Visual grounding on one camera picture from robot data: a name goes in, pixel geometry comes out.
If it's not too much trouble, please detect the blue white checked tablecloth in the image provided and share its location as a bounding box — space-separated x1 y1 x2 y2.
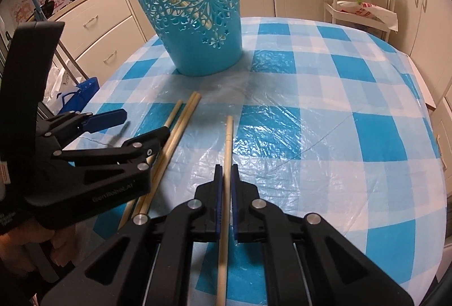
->
83 17 449 306

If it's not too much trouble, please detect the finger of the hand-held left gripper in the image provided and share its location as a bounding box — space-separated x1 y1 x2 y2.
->
53 126 172 187
35 108 128 151

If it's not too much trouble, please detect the pile of wooden chopsticks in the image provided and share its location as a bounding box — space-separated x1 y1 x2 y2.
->
118 91 202 231

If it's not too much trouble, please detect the wooden chopstick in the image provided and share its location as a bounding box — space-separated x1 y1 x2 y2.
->
216 115 235 306

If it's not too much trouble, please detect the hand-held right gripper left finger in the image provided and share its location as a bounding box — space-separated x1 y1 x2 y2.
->
40 165 224 306

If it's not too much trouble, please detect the blue shopping bag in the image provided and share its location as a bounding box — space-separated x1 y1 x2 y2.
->
56 76 99 116

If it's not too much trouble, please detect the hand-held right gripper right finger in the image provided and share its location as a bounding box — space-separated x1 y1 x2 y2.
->
229 165 415 306

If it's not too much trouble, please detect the person's left hand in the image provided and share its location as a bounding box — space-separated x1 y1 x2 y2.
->
0 225 78 278

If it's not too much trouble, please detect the cream kitchen base cabinet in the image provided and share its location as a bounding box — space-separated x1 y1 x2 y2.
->
53 0 156 81

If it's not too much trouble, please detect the blue perforated plastic basket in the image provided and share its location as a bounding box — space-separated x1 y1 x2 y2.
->
125 0 244 77

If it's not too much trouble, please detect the cream side cabinet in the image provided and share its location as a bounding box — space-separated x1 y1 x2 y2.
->
388 0 452 98

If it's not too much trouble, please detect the blue handled mop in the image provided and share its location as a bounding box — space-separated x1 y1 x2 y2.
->
30 0 89 84

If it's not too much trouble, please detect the red white plastic bag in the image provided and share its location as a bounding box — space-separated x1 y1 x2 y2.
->
335 1 399 33

